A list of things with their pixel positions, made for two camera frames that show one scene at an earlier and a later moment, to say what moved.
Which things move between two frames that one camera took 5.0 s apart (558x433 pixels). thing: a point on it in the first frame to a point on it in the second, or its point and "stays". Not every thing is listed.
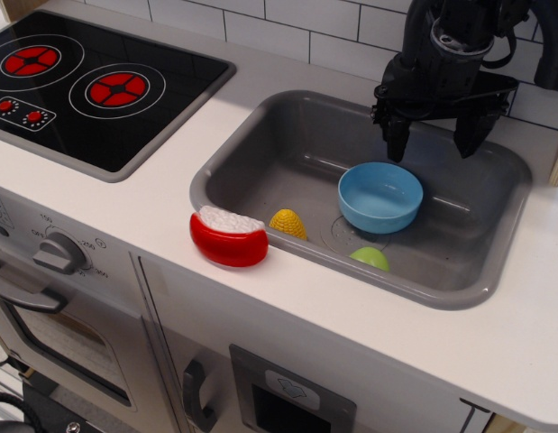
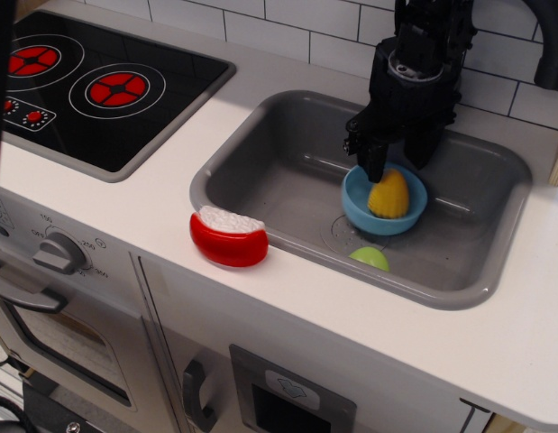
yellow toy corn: (288, 221) to (389, 198)
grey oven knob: (62, 253) stays
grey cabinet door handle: (193, 375) stays
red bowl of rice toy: (228, 238) stays
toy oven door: (98, 357) stays
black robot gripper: (443, 80) to (413, 98)
